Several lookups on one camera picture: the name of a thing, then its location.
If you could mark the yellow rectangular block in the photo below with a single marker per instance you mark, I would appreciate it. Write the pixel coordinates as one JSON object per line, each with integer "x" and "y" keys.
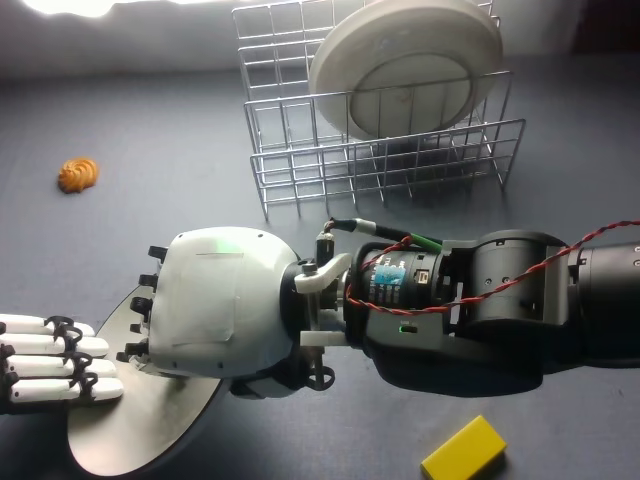
{"x": 465, "y": 450}

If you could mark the white plate with black rim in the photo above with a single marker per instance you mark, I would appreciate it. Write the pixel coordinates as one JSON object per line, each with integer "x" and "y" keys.
{"x": 150, "y": 425}
{"x": 400, "y": 60}

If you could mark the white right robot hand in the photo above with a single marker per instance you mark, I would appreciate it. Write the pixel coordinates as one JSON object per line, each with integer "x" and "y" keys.
{"x": 215, "y": 300}

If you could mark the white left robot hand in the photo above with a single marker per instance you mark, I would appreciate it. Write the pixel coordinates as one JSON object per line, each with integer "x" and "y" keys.
{"x": 45, "y": 350}

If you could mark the orange swirl cookie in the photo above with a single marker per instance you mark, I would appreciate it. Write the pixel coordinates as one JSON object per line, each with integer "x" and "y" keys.
{"x": 79, "y": 175}

